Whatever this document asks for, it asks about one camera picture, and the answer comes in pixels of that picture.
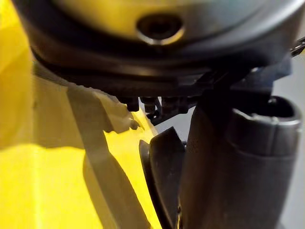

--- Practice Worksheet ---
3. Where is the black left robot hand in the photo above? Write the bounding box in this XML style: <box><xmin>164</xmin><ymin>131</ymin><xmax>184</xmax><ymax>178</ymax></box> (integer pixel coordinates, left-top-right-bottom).
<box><xmin>18</xmin><ymin>0</ymin><xmax>305</xmax><ymax>229</ymax></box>

